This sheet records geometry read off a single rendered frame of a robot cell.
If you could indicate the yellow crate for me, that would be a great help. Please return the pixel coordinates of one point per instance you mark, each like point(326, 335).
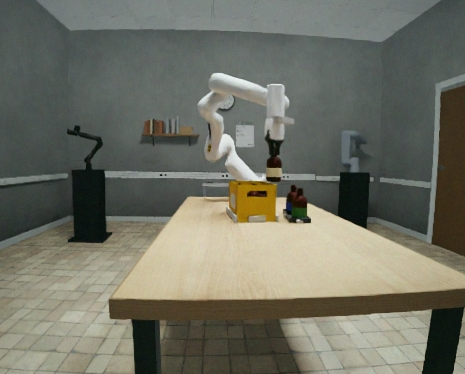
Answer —
point(244, 206)

